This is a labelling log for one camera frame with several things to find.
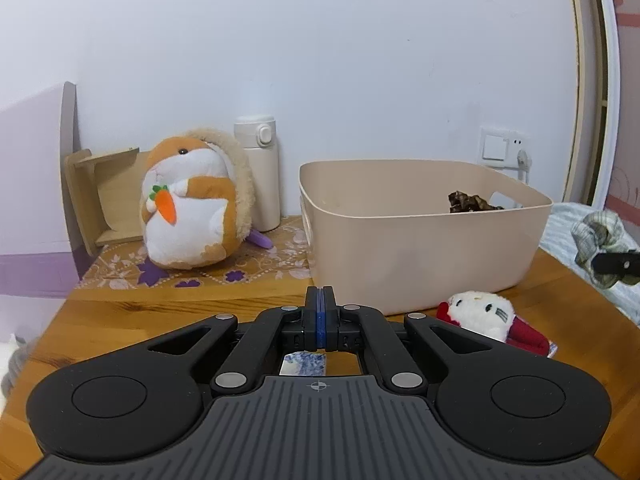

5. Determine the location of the orange white hamster plush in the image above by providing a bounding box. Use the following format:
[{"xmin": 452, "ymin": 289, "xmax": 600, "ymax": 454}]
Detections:
[{"xmin": 139, "ymin": 127, "xmax": 257, "ymax": 271}]

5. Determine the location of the white patterned bedding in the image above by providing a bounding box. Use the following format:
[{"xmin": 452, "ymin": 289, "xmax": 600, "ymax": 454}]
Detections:
[{"xmin": 0, "ymin": 334, "xmax": 31, "ymax": 403}]

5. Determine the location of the striped light green blanket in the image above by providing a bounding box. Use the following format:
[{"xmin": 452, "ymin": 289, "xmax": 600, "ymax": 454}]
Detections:
[{"xmin": 539, "ymin": 202, "xmax": 640, "ymax": 326}]

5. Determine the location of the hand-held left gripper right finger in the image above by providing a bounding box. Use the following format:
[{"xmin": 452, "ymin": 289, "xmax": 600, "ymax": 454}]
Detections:
[{"xmin": 322, "ymin": 286, "xmax": 494, "ymax": 395}]

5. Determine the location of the cream thermos bottle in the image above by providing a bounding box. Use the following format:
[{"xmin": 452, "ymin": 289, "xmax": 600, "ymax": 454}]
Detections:
[{"xmin": 234, "ymin": 115, "xmax": 282, "ymax": 233}]

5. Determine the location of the dark brown satin scrunchie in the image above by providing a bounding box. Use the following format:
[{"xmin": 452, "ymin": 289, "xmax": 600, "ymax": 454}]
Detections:
[{"xmin": 447, "ymin": 190, "xmax": 506, "ymax": 213}]

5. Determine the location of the wooden stand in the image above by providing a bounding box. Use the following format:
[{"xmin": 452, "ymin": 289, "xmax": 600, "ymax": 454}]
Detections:
[{"xmin": 64, "ymin": 147, "xmax": 151, "ymax": 257}]

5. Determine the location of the blue white patterned tin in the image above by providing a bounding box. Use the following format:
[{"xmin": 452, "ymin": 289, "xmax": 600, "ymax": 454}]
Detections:
[{"xmin": 280, "ymin": 352, "xmax": 328, "ymax": 377}]

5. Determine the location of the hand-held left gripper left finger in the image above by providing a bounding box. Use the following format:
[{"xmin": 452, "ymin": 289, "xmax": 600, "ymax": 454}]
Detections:
[{"xmin": 147, "ymin": 286, "xmax": 321, "ymax": 395}]

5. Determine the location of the purple stick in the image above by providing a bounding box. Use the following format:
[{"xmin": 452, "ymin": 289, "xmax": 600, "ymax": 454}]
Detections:
[{"xmin": 247, "ymin": 228, "xmax": 275, "ymax": 250}]

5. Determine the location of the white wall switch socket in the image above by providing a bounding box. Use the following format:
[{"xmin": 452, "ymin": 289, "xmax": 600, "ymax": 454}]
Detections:
[{"xmin": 479, "ymin": 127, "xmax": 531, "ymax": 167}]

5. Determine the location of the beige plastic storage container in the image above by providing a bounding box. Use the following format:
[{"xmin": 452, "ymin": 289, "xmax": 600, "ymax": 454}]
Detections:
[{"xmin": 299, "ymin": 160, "xmax": 554, "ymax": 317}]

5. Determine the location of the green plaid scrunchie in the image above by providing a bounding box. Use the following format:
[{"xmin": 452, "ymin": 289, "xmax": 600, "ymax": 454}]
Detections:
[{"xmin": 571, "ymin": 210, "xmax": 632, "ymax": 289}]

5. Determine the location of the white purple headboard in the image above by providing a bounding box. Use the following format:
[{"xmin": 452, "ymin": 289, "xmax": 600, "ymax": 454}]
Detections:
[{"xmin": 0, "ymin": 81, "xmax": 81, "ymax": 301}]

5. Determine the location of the small white red plush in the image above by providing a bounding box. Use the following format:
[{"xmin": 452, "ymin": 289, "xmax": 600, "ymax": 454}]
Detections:
[{"xmin": 436, "ymin": 290, "xmax": 551, "ymax": 358}]

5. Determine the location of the white wooden door frame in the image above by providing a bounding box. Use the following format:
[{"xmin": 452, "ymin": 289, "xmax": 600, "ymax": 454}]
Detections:
[{"xmin": 565, "ymin": 0, "xmax": 640, "ymax": 211}]

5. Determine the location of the floral table mat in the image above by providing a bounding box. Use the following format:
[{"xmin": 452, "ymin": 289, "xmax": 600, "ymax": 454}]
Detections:
[{"xmin": 75, "ymin": 215, "xmax": 316, "ymax": 291}]

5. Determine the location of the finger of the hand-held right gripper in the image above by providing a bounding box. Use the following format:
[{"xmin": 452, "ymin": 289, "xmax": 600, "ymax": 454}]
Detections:
[{"xmin": 594, "ymin": 249, "xmax": 640, "ymax": 277}]

